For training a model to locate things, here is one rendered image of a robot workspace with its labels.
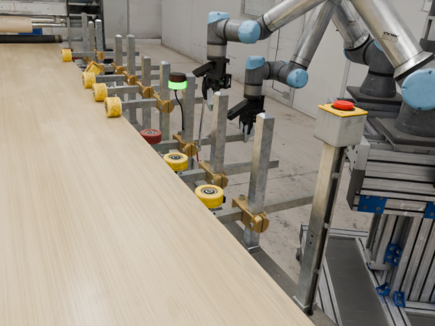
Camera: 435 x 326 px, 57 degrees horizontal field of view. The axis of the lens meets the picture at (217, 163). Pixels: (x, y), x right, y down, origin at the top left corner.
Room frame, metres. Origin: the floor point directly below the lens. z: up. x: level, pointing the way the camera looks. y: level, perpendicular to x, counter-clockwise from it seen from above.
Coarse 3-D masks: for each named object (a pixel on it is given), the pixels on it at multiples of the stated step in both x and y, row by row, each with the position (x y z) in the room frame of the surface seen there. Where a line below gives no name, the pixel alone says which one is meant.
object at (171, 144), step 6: (240, 132) 1.62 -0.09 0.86; (198, 138) 1.51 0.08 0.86; (204, 138) 1.52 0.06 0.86; (210, 138) 1.53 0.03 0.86; (228, 138) 1.57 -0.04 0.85; (234, 138) 1.58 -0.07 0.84; (240, 138) 1.60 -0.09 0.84; (156, 144) 1.42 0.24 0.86; (162, 144) 1.43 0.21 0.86; (168, 144) 1.44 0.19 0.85; (174, 144) 1.45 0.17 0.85; (204, 144) 1.52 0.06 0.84; (210, 144) 1.53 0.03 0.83; (156, 150) 1.41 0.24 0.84; (162, 150) 1.43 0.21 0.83
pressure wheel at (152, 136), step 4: (140, 132) 1.41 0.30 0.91; (144, 132) 1.42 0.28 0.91; (148, 132) 1.42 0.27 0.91; (152, 132) 1.42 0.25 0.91; (156, 132) 1.43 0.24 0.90; (160, 132) 1.43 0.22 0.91; (144, 136) 1.39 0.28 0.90; (148, 136) 1.38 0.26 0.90; (152, 136) 1.38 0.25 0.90; (156, 136) 1.39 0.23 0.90; (160, 136) 1.41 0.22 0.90; (148, 140) 1.38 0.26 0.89; (152, 140) 1.38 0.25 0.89; (156, 140) 1.39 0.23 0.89; (160, 140) 1.41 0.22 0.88; (152, 144) 1.41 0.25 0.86
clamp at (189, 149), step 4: (176, 136) 1.49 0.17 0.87; (180, 136) 1.49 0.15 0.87; (180, 140) 1.45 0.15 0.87; (180, 144) 1.45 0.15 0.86; (184, 144) 1.42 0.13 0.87; (188, 144) 1.42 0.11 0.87; (192, 144) 1.42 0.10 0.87; (180, 148) 1.45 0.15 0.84; (184, 148) 1.41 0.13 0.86; (188, 148) 1.41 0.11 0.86; (192, 148) 1.41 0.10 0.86; (196, 148) 1.42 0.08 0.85; (180, 152) 1.44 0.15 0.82; (184, 152) 1.41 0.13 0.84; (188, 152) 1.41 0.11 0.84; (192, 152) 1.41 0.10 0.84; (196, 152) 1.42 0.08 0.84; (188, 156) 1.41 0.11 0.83; (192, 156) 1.41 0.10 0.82
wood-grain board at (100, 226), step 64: (0, 64) 2.46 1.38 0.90; (64, 64) 2.59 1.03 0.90; (0, 128) 1.37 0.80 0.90; (64, 128) 1.42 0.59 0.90; (128, 128) 1.46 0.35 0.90; (0, 192) 0.91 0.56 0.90; (64, 192) 0.93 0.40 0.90; (128, 192) 0.95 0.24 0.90; (192, 192) 0.98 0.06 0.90; (0, 256) 0.65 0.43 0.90; (64, 256) 0.67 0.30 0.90; (128, 256) 0.68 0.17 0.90; (192, 256) 0.69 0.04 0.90; (0, 320) 0.49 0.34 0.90; (64, 320) 0.50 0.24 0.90; (128, 320) 0.51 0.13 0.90; (192, 320) 0.52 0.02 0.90; (256, 320) 0.53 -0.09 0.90
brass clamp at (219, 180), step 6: (198, 168) 1.30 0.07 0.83; (204, 168) 1.26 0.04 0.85; (210, 174) 1.21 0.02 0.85; (216, 174) 1.21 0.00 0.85; (222, 174) 1.22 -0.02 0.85; (210, 180) 1.21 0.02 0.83; (216, 180) 1.18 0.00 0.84; (222, 180) 1.19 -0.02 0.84; (228, 180) 1.21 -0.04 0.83; (222, 186) 1.19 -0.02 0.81
